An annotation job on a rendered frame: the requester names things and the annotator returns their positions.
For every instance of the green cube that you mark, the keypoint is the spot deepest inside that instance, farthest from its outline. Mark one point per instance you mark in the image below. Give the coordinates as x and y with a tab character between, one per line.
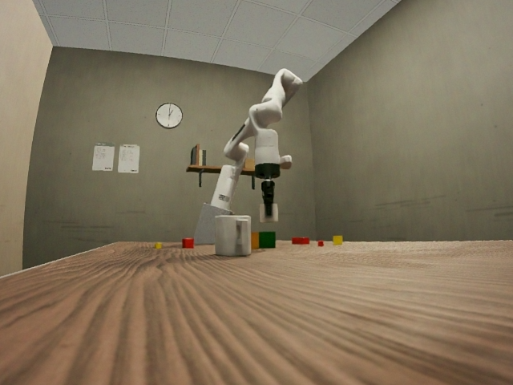
267	240

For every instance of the white mug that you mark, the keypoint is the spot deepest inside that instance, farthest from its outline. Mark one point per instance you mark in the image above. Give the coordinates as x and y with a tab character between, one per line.
228	229

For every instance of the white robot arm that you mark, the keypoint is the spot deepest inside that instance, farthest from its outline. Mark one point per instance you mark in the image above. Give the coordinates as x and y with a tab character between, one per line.
283	87

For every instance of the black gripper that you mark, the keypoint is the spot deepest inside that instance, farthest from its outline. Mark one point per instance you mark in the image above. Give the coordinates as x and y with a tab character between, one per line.
267	171

